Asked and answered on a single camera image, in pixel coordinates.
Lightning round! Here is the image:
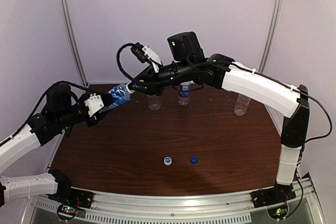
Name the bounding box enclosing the clear bottle white cap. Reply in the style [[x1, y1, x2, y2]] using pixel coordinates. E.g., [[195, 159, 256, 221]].
[[147, 95, 161, 111]]

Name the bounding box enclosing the aluminium frame post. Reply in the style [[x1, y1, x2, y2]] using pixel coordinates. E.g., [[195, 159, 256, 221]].
[[60, 0, 88, 86], [258, 0, 284, 73]]

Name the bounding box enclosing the blue bottle cap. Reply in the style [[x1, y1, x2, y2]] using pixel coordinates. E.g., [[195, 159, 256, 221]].
[[190, 156, 199, 164]]

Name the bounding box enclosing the aluminium front rail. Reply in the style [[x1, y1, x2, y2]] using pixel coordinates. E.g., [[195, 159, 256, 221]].
[[25, 174, 323, 224]]

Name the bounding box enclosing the black cable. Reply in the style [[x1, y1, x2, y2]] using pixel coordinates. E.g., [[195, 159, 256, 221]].
[[116, 42, 333, 143], [0, 81, 90, 146]]

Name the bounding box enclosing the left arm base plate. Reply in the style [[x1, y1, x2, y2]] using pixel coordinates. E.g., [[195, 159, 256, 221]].
[[47, 188, 94, 223]]

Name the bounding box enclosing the left black cable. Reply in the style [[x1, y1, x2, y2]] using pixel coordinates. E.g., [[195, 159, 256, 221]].
[[0, 81, 90, 146]]

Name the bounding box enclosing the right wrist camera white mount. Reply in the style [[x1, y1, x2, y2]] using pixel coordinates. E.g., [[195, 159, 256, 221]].
[[131, 43, 163, 73]]

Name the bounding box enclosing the Pepsi bottle blue label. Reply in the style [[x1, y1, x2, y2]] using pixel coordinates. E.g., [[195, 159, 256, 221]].
[[178, 81, 191, 106]]

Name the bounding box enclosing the left aluminium frame post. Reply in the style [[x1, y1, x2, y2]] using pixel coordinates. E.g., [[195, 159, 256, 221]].
[[60, 0, 88, 86]]

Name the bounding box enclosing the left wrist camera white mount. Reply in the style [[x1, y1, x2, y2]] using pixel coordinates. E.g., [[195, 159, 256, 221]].
[[84, 93, 103, 118]]

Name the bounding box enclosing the blue label water bottle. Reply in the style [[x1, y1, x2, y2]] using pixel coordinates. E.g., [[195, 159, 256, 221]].
[[100, 84, 134, 112]]

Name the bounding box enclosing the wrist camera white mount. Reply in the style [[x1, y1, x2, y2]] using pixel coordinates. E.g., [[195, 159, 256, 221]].
[[131, 43, 163, 73], [84, 93, 103, 118]]

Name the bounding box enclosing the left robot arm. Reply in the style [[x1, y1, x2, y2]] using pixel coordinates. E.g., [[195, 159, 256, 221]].
[[1, 81, 113, 205]]

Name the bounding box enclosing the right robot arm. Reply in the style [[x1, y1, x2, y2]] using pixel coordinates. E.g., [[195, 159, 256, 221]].
[[128, 31, 310, 186]]

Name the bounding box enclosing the right aluminium frame post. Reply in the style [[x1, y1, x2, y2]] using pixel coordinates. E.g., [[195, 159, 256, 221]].
[[258, 0, 284, 73]]

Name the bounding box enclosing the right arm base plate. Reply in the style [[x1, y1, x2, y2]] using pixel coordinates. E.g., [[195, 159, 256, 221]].
[[250, 184, 296, 221]]

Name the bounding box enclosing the right black cable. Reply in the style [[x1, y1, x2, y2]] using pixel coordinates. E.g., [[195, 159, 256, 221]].
[[116, 42, 333, 143]]

